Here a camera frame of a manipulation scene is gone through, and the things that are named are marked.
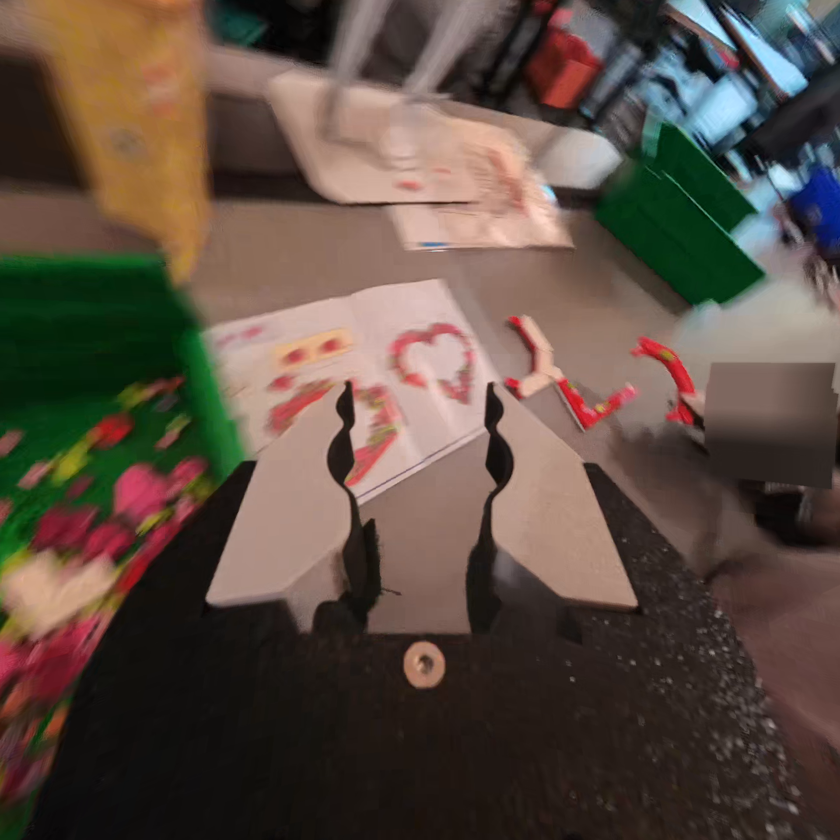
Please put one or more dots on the empty green plastic bin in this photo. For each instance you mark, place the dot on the empty green plastic bin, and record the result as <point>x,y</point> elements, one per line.
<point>676,229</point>

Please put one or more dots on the clear plastic bag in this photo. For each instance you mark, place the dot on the clear plastic bag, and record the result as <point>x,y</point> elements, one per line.
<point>485,170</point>

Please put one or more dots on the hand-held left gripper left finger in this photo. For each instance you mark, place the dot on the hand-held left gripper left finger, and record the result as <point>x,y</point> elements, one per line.
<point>275,525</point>

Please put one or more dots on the red storage bin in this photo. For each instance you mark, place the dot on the red storage bin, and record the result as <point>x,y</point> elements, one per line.
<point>564,65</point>

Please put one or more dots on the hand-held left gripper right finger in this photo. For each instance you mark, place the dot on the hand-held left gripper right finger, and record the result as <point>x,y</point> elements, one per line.
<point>558,525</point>

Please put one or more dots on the yellow cardboard box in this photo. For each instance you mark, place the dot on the yellow cardboard box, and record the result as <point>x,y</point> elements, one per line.
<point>131,131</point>

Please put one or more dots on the pile of lego pieces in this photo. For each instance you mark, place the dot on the pile of lego pieces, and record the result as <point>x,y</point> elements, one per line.
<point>138,485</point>

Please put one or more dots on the blue storage bin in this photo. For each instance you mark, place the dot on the blue storage bin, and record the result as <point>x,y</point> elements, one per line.
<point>817,203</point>

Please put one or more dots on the open instruction booklet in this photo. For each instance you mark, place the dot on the open instruction booklet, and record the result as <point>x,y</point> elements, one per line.
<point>394,308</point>

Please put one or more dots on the green plastic bin with pieces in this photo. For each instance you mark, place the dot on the green plastic bin with pieces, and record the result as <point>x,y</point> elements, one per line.
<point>79,315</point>

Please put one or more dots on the curved red lego section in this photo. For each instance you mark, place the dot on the curved red lego section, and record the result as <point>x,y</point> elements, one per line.
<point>669,361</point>

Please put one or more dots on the straight red lego strip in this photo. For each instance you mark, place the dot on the straight red lego strip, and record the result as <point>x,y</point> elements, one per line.
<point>539,348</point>

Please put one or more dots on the white lamp stand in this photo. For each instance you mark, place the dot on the white lamp stand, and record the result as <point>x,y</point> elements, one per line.
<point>308,131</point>

